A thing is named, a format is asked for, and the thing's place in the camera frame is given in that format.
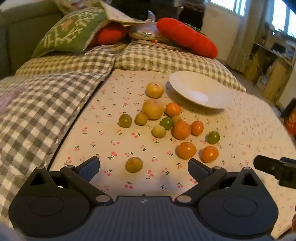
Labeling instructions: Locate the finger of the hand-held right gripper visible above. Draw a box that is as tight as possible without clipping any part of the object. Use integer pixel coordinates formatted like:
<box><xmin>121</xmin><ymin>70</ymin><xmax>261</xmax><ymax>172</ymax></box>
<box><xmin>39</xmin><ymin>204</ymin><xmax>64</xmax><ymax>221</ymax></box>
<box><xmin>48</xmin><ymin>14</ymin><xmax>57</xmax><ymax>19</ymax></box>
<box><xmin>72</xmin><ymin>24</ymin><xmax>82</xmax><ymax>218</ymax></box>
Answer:
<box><xmin>254</xmin><ymin>155</ymin><xmax>296</xmax><ymax>186</ymax></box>

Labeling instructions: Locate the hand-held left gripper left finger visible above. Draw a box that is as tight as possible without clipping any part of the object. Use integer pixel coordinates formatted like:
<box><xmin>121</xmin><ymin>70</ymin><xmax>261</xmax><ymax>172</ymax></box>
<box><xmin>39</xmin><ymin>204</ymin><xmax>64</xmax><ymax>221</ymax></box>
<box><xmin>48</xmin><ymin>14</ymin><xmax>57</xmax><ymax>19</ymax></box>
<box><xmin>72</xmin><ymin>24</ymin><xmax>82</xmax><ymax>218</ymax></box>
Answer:
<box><xmin>23</xmin><ymin>156</ymin><xmax>113</xmax><ymax>205</ymax></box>

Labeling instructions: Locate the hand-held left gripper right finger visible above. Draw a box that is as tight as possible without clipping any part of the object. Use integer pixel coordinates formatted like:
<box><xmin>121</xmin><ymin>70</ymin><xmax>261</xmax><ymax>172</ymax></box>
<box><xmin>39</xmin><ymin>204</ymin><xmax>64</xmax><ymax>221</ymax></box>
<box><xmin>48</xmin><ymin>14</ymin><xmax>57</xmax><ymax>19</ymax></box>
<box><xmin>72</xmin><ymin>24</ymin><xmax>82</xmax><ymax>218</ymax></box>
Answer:
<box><xmin>175</xmin><ymin>159</ymin><xmax>266</xmax><ymax>205</ymax></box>

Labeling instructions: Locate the orange tomato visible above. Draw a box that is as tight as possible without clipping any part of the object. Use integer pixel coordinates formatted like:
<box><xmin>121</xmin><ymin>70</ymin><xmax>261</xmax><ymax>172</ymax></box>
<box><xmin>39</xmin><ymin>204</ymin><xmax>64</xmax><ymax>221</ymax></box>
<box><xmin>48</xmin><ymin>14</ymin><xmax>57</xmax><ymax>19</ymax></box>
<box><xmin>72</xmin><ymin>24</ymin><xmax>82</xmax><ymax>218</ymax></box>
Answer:
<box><xmin>177</xmin><ymin>142</ymin><xmax>197</xmax><ymax>159</ymax></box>
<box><xmin>201</xmin><ymin>146</ymin><xmax>219</xmax><ymax>163</ymax></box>
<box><xmin>191</xmin><ymin>121</ymin><xmax>204</xmax><ymax>136</ymax></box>

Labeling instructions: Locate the green tomato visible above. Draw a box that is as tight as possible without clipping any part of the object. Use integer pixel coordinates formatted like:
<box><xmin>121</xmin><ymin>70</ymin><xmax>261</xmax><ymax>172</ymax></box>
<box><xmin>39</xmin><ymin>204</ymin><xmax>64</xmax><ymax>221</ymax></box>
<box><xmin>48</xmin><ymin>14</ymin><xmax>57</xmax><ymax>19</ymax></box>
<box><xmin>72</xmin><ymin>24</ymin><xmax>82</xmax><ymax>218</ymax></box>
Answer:
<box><xmin>160</xmin><ymin>117</ymin><xmax>174</xmax><ymax>130</ymax></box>
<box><xmin>207</xmin><ymin>131</ymin><xmax>220</xmax><ymax>144</ymax></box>
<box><xmin>119</xmin><ymin>114</ymin><xmax>132</xmax><ymax>128</ymax></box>

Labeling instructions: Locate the orange mandarin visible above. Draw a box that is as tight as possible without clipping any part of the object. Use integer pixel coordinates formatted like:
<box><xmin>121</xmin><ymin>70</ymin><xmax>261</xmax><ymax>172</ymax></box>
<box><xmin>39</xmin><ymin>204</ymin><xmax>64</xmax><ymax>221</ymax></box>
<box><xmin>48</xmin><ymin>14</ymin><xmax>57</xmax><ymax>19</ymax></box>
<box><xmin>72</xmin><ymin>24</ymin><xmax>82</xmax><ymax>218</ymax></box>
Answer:
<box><xmin>172</xmin><ymin>120</ymin><xmax>191</xmax><ymax>140</ymax></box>
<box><xmin>165</xmin><ymin>102</ymin><xmax>182</xmax><ymax>117</ymax></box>

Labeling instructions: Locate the white plate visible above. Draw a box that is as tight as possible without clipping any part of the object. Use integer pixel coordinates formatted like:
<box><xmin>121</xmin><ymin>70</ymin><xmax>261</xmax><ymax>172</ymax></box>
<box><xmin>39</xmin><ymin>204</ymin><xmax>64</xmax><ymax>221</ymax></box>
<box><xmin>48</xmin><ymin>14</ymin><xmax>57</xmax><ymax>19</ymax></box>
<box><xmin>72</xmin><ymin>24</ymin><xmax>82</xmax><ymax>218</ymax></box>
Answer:
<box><xmin>169</xmin><ymin>71</ymin><xmax>232</xmax><ymax>110</ymax></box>

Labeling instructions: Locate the small yellow apple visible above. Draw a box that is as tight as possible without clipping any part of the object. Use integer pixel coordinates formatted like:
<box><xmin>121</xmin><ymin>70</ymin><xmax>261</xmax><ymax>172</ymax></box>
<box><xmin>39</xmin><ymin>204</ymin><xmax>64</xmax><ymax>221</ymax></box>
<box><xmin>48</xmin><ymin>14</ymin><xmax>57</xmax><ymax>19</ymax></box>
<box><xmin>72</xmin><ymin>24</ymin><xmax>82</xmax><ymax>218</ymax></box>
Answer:
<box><xmin>146</xmin><ymin>82</ymin><xmax>164</xmax><ymax>98</ymax></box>

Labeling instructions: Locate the cherry print tablecloth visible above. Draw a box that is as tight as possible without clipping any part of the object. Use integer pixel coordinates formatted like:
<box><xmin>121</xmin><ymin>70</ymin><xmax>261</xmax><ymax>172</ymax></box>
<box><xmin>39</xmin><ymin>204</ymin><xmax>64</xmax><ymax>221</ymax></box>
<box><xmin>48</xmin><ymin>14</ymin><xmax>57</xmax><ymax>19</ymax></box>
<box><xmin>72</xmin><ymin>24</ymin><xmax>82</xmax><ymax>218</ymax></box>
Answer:
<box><xmin>47</xmin><ymin>70</ymin><xmax>296</xmax><ymax>241</ymax></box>

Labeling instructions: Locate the red box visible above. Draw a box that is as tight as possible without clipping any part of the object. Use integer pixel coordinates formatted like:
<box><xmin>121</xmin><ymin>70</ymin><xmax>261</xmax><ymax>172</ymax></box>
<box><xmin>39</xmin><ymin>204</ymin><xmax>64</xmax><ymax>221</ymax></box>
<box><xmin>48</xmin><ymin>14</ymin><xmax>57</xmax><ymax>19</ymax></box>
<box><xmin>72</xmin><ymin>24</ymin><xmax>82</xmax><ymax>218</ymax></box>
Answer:
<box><xmin>285</xmin><ymin>115</ymin><xmax>296</xmax><ymax>136</ymax></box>

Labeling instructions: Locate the black standing panel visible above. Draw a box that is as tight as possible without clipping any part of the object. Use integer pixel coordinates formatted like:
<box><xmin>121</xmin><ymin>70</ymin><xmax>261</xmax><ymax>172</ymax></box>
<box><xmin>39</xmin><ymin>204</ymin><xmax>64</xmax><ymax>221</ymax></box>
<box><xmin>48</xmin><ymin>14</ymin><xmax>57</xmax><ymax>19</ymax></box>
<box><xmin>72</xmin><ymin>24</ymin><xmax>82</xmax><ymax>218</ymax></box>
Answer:
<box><xmin>280</xmin><ymin>98</ymin><xmax>296</xmax><ymax>118</ymax></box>

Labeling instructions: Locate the grey checked blanket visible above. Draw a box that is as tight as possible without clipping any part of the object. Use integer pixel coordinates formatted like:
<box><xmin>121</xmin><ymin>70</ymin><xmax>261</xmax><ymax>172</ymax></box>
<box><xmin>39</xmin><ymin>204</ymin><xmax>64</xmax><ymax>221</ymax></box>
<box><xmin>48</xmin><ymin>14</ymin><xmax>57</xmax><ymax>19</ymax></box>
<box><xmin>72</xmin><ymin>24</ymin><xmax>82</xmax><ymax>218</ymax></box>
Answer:
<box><xmin>0</xmin><ymin>43</ymin><xmax>130</xmax><ymax>230</ymax></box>

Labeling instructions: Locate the wooden shelf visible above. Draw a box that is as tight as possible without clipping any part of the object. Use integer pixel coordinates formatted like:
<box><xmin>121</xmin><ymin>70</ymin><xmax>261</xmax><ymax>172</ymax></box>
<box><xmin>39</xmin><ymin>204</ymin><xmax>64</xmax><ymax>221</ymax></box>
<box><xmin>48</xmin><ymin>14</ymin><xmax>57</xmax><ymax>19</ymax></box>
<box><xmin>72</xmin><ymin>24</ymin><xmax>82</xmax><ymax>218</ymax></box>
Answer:
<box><xmin>245</xmin><ymin>22</ymin><xmax>296</xmax><ymax>102</ymax></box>

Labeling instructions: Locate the purple cloth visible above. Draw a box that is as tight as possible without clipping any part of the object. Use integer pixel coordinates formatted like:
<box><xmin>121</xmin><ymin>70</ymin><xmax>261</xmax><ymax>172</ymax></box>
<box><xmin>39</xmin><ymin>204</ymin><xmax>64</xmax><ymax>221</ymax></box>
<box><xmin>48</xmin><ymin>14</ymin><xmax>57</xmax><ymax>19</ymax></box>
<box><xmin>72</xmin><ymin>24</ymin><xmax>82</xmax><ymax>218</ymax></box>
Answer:
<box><xmin>0</xmin><ymin>86</ymin><xmax>23</xmax><ymax>112</ymax></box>

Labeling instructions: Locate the grey checked cushion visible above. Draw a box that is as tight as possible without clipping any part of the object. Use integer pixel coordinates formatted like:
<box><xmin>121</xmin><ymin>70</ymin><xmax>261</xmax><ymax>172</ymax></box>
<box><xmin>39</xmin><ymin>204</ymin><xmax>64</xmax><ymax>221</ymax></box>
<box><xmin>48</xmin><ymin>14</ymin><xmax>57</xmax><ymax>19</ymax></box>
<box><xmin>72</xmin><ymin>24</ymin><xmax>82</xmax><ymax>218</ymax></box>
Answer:
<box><xmin>114</xmin><ymin>43</ymin><xmax>247</xmax><ymax>93</ymax></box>

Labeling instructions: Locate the beige curtain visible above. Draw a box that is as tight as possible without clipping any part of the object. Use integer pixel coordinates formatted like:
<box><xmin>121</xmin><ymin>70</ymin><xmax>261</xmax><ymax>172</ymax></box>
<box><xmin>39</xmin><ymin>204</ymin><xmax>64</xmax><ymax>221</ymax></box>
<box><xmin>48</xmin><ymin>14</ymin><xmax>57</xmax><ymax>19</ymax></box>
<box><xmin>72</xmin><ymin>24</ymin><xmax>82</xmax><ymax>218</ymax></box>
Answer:
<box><xmin>228</xmin><ymin>0</ymin><xmax>271</xmax><ymax>75</ymax></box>

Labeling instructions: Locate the red round cushion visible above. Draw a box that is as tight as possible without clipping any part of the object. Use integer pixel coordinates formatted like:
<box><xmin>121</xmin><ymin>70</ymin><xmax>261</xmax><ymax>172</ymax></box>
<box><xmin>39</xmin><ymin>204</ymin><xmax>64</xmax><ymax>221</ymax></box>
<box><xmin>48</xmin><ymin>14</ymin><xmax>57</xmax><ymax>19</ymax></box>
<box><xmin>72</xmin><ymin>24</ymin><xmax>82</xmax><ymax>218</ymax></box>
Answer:
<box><xmin>89</xmin><ymin>23</ymin><xmax>129</xmax><ymax>45</ymax></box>

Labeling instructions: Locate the green embroidered pillow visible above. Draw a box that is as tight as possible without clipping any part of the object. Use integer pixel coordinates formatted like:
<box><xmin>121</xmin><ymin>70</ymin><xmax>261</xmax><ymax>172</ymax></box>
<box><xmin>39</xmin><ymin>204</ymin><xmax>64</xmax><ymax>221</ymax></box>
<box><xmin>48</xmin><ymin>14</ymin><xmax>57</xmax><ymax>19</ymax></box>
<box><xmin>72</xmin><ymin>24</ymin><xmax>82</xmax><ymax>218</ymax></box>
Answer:
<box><xmin>31</xmin><ymin>8</ymin><xmax>111</xmax><ymax>58</ymax></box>

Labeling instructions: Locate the red tomato plush cushion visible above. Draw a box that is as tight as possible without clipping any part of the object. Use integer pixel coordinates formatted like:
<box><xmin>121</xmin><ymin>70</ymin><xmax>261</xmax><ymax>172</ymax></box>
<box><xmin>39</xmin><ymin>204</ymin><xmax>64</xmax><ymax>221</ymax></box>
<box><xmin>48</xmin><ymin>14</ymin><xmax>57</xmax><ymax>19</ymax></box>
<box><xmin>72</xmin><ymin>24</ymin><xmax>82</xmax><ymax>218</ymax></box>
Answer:
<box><xmin>157</xmin><ymin>17</ymin><xmax>218</xmax><ymax>59</ymax></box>

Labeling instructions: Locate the narrow window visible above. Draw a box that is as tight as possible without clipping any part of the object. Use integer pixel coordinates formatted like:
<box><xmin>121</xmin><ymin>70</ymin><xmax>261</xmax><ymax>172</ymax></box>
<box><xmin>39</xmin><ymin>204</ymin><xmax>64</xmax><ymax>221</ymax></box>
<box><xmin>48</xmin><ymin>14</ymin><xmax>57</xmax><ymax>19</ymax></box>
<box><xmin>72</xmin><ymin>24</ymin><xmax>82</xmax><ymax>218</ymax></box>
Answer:
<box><xmin>270</xmin><ymin>9</ymin><xmax>296</xmax><ymax>35</ymax></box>

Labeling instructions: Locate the black jacket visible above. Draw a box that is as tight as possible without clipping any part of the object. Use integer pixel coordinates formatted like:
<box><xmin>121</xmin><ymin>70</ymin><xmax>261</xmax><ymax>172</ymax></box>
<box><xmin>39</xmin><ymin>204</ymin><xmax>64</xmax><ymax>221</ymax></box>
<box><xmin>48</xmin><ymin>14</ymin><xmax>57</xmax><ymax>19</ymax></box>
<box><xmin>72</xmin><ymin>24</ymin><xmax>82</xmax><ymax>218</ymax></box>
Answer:
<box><xmin>111</xmin><ymin>0</ymin><xmax>205</xmax><ymax>30</ymax></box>

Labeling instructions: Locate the beige floral cloth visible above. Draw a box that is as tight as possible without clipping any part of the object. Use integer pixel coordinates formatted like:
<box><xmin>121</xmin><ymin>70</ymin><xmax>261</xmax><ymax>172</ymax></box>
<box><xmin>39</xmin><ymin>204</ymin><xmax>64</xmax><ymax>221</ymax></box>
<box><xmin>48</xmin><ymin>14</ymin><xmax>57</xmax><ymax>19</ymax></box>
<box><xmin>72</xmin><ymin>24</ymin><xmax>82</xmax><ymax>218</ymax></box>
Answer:
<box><xmin>53</xmin><ymin>0</ymin><xmax>151</xmax><ymax>27</ymax></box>

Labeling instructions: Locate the green sofa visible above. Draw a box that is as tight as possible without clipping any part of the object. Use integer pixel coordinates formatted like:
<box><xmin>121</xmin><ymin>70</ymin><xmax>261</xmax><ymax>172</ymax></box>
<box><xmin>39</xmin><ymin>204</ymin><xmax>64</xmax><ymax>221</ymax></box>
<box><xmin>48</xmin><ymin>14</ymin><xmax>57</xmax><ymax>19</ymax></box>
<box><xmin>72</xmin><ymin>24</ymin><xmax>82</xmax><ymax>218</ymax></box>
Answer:
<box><xmin>0</xmin><ymin>5</ymin><xmax>64</xmax><ymax>78</ymax></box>

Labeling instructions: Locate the clear plastic bag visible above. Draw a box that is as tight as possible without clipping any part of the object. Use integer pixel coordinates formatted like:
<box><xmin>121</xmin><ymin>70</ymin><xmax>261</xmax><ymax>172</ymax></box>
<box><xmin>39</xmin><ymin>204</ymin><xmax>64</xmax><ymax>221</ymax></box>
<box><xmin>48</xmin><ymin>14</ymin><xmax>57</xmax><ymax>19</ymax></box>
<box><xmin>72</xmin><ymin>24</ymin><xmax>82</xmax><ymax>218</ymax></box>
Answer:
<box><xmin>128</xmin><ymin>10</ymin><xmax>171</xmax><ymax>43</ymax></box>

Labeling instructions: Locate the wide window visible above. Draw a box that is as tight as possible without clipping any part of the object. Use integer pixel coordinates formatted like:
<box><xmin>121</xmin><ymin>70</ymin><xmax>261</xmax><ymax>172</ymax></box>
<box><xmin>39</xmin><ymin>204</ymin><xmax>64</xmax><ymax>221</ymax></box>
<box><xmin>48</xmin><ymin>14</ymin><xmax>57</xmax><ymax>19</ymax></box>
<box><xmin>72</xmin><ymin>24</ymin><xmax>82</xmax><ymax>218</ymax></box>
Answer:
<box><xmin>208</xmin><ymin>0</ymin><xmax>247</xmax><ymax>16</ymax></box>

